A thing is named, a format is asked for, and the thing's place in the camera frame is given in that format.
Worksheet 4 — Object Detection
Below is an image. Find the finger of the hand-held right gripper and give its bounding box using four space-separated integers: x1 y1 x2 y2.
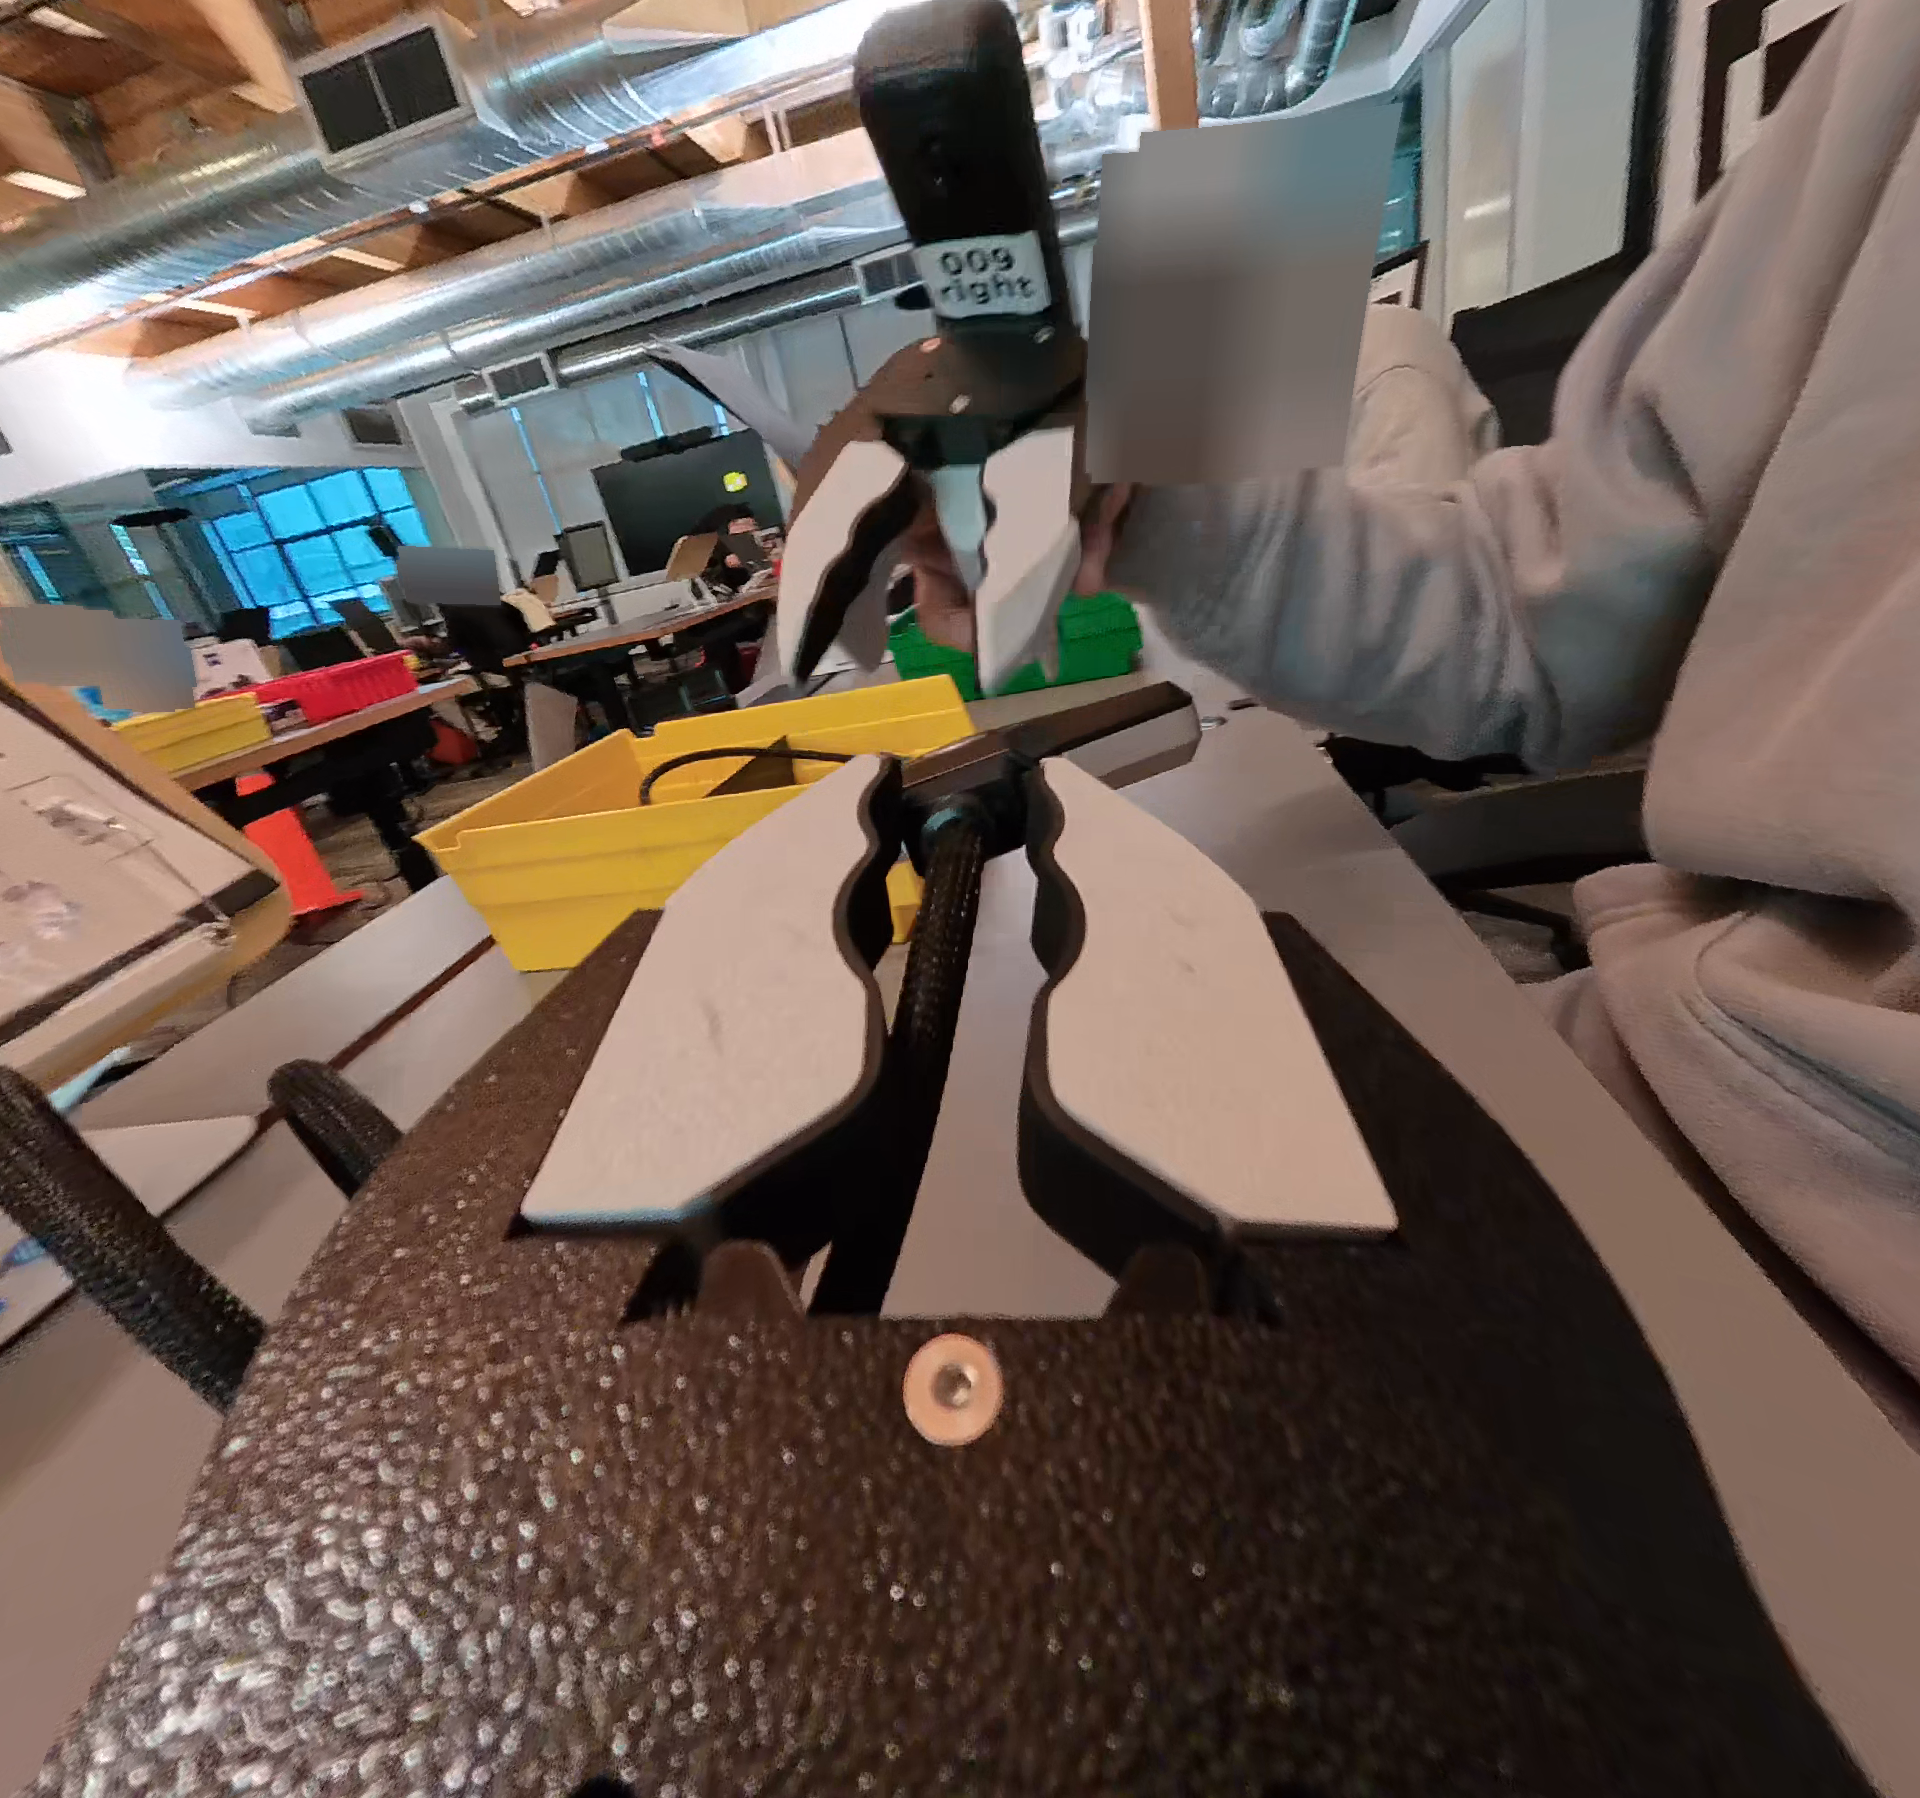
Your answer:
972 423 1090 693
776 441 920 683

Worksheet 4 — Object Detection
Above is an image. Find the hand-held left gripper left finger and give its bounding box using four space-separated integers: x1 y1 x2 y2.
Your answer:
518 753 903 1232

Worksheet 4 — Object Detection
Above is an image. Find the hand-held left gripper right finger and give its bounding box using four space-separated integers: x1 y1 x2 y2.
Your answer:
1020 755 1402 1243

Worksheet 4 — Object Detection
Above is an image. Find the grey usb hub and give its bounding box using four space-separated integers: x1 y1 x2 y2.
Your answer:
696 681 1206 847

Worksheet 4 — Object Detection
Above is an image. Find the black braided cable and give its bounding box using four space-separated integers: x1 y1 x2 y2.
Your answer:
0 801 991 1409

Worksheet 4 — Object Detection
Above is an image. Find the person's right forearm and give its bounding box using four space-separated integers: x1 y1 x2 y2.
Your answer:
1102 0 1920 780

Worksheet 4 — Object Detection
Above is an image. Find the person's right hand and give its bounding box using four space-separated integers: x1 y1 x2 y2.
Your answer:
899 478 1137 653

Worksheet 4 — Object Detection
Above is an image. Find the green plastic bin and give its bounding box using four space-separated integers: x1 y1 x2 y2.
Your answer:
888 591 1146 704

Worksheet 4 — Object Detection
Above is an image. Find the grey pointed panel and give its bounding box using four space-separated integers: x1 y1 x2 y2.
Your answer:
645 341 819 468

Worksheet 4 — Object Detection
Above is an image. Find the large black screen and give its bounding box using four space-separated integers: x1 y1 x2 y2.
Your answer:
592 430 786 578

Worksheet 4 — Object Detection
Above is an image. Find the wooden office desk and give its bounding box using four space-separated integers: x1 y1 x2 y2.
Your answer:
504 582 782 720
164 674 482 901

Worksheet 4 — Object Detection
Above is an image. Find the black office chair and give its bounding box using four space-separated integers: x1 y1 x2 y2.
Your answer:
1329 763 1653 976

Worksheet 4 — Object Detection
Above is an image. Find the orange traffic cone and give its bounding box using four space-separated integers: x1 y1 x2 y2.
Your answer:
239 809 362 919

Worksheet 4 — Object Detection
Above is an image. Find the red plastic bin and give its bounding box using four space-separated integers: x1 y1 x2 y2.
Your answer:
248 652 420 724

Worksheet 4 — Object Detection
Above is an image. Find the white flat board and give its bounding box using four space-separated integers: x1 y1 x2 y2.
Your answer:
0 1109 274 1349

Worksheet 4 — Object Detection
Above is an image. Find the person's sweatshirt torso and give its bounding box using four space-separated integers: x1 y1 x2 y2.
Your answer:
1547 734 1920 1395

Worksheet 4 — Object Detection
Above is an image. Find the white air vent box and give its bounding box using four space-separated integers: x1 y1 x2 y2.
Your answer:
295 18 474 160

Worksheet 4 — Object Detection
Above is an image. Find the small yellow plastic bin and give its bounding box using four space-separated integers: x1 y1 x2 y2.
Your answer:
112 693 273 772

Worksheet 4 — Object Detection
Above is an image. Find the brown document stand with paper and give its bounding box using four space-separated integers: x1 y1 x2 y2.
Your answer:
0 681 291 1096

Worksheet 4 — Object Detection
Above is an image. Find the silver spiral air duct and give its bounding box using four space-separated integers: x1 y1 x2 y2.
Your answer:
141 201 903 421
0 27 903 317

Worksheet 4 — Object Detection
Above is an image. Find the black framed wall sign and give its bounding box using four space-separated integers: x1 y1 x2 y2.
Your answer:
1650 0 1920 270

